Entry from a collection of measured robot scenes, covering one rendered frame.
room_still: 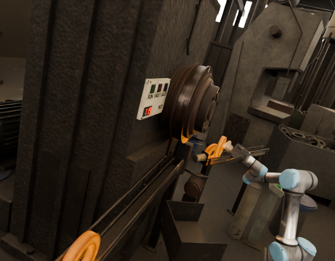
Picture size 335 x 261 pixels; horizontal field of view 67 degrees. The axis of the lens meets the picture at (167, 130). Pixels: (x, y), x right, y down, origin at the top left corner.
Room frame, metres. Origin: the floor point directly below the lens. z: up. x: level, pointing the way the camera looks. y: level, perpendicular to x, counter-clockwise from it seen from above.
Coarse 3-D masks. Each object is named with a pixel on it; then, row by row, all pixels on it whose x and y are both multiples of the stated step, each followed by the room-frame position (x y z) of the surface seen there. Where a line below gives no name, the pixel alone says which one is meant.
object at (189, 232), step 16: (176, 208) 1.06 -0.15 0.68; (192, 208) 1.09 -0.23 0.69; (160, 224) 1.02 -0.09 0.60; (176, 224) 1.04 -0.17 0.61; (192, 224) 1.08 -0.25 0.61; (176, 240) 0.84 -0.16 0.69; (192, 240) 0.97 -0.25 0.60; (176, 256) 0.80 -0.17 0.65; (192, 256) 0.82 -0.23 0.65; (208, 256) 0.84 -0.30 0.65
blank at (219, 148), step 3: (222, 138) 1.72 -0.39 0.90; (225, 138) 1.72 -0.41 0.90; (219, 141) 1.69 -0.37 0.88; (222, 141) 1.69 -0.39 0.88; (225, 141) 1.77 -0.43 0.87; (219, 144) 1.68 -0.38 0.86; (222, 144) 1.69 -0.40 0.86; (216, 147) 1.68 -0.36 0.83; (219, 147) 1.67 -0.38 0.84; (222, 147) 1.77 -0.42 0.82; (216, 150) 1.68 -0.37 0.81; (219, 150) 1.67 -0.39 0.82; (222, 150) 1.80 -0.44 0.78; (216, 153) 1.68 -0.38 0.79; (219, 153) 1.69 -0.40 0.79
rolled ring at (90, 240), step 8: (88, 232) 0.66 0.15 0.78; (80, 240) 0.61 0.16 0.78; (88, 240) 0.62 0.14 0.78; (96, 240) 0.67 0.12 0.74; (72, 248) 0.58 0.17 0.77; (80, 248) 0.59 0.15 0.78; (88, 248) 0.68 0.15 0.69; (96, 248) 0.69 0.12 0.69; (64, 256) 0.56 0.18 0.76; (72, 256) 0.56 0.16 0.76; (88, 256) 0.67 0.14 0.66
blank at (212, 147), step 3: (213, 144) 1.88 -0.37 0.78; (216, 144) 1.89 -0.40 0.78; (207, 147) 1.86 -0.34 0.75; (210, 147) 1.86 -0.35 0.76; (213, 147) 1.86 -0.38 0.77; (207, 150) 1.84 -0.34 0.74; (210, 150) 1.85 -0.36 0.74; (213, 150) 1.87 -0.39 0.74; (210, 153) 1.86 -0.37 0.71; (210, 156) 1.86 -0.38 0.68; (213, 156) 1.90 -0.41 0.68; (216, 156) 1.91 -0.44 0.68; (213, 159) 1.89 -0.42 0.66
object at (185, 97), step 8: (192, 72) 1.36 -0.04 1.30; (200, 72) 1.37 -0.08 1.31; (192, 80) 1.32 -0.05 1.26; (200, 80) 1.34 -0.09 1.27; (184, 88) 1.29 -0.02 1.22; (192, 88) 1.29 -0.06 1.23; (184, 96) 1.28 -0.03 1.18; (192, 96) 1.28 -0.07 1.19; (176, 104) 1.27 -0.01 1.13; (184, 104) 1.26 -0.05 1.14; (176, 112) 1.27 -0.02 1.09; (184, 112) 1.25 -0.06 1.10; (176, 120) 1.28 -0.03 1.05; (184, 120) 1.26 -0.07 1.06; (176, 128) 1.30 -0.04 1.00; (176, 136) 1.35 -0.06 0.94; (184, 136) 1.37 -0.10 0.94
